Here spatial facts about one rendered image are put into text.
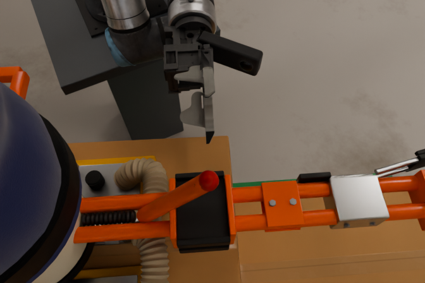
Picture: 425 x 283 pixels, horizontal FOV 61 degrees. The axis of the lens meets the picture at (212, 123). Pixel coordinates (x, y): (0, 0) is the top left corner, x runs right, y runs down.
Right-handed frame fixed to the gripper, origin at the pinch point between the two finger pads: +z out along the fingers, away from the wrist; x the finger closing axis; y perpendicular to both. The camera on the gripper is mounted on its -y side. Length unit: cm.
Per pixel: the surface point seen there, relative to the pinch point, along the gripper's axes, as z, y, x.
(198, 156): -0.5, 2.5, -13.5
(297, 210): 15.2, -10.3, 1.9
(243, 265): 14, -7, -53
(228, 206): 14.4, -1.0, 3.3
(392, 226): 7, -50, -53
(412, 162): 9.6, -27.9, 2.1
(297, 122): -58, -48, -109
